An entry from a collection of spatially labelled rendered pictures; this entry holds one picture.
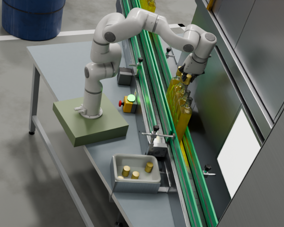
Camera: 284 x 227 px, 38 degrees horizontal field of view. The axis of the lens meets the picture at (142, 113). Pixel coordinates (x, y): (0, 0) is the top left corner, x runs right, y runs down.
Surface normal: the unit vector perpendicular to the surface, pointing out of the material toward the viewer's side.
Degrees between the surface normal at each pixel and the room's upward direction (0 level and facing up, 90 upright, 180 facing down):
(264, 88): 90
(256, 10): 90
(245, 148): 90
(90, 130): 4
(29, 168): 0
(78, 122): 4
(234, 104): 90
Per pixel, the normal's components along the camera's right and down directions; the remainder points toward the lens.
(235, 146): -0.97, -0.09
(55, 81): 0.22, -0.76
